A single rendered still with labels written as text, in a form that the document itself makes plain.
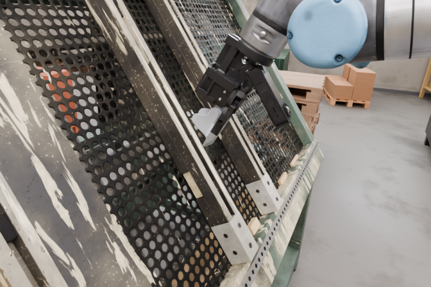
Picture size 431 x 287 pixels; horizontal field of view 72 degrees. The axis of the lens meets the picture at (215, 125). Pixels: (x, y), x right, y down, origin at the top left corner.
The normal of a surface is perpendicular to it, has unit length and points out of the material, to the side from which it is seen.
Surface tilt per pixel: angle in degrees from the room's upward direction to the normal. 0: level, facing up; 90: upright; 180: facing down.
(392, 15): 78
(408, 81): 90
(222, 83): 90
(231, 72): 90
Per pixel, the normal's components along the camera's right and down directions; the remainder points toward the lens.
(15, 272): 0.75, -0.38
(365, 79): -0.19, 0.34
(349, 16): -0.51, 0.29
